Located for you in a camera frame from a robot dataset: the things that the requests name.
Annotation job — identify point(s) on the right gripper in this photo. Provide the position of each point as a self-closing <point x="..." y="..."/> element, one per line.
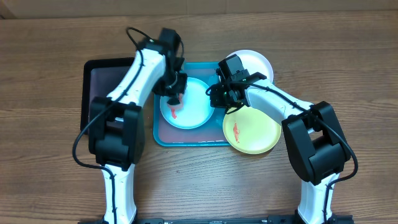
<point x="219" y="92"/>

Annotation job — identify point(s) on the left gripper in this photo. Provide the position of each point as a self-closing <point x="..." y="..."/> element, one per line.
<point x="175" y="93"/>

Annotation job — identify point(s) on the pink green sponge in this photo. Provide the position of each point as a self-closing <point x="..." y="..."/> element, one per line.
<point x="175" y="102"/>

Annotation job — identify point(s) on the light blue plate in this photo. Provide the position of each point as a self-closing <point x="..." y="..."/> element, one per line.
<point x="194" y="109"/>

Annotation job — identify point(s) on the yellow plate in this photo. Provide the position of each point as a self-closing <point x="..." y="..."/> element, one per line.
<point x="251" y="131"/>

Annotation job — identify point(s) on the white plate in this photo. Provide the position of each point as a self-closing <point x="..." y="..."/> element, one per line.
<point x="255" y="62"/>

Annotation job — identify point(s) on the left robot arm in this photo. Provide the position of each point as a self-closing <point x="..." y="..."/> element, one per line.
<point x="116" y="125"/>

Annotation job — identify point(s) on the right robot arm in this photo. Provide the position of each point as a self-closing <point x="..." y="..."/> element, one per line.
<point x="317" y="148"/>

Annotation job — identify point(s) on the teal plastic tray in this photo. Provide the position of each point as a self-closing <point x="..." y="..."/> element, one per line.
<point x="208" y="134"/>

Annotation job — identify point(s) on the black rectangular tray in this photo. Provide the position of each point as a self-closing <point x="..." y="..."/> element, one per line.
<point x="101" y="77"/>

